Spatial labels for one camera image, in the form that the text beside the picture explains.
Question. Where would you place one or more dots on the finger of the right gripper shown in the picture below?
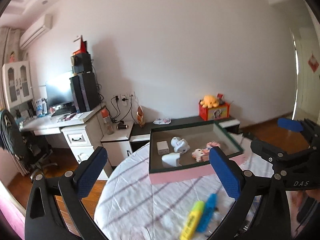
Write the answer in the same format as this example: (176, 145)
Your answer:
(307, 128)
(272, 152)

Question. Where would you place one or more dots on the orange lid water bottle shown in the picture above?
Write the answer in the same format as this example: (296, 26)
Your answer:
(107, 121)

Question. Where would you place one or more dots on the pink and green box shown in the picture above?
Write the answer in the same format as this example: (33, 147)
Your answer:
(197, 136)

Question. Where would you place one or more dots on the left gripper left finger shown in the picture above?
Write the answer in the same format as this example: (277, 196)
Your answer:
(43, 219)

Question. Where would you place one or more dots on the white desk with drawers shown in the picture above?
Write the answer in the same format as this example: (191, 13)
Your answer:
(83, 133)

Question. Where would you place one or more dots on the black computer tower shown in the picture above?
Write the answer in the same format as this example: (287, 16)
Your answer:
(85, 92)

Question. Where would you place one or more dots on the black low tv cabinet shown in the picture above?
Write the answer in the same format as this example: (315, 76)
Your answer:
(140, 136)

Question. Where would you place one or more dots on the black computer monitor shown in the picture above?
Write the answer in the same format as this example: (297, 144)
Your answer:
(59, 92)

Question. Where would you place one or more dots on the white plastic curved object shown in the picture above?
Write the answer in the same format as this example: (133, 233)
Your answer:
(171, 160)

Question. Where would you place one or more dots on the blue highlighter marker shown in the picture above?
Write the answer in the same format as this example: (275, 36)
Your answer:
(209, 209)

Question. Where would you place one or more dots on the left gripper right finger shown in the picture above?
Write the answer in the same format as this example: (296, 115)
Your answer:
(272, 218)

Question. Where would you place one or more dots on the white glass door cupboard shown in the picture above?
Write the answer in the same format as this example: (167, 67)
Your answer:
(16, 83)

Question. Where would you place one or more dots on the snack bag on cabinet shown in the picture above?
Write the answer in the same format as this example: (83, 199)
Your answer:
(140, 116)

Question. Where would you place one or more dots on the yellow octopus plush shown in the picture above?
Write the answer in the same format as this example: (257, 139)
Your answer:
(209, 102)

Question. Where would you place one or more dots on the pink block figure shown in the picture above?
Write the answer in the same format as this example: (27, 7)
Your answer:
(201, 155)
(212, 144)

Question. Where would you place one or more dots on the red storage crate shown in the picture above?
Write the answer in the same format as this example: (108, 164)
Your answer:
(215, 113)

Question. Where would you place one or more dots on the white air conditioner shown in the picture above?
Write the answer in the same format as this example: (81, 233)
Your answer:
(36, 30)

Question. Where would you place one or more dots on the white door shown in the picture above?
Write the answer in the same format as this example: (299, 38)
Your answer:
(306, 48)

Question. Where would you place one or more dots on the black speaker box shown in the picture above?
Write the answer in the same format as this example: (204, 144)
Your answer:
(81, 63)

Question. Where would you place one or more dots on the black office chair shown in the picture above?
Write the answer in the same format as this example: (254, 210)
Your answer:
(30, 153)

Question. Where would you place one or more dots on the white bedside cabinet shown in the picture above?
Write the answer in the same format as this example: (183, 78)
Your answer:
(118, 144)

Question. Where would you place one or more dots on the yellow highlighter marker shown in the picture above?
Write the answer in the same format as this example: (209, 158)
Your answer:
(192, 221)

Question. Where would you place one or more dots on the person's right hand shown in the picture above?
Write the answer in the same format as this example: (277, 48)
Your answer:
(315, 194)

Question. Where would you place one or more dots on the white charger block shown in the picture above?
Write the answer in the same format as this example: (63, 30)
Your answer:
(162, 148)

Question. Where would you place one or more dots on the white striped tablecloth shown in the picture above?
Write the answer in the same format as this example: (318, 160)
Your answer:
(130, 205)

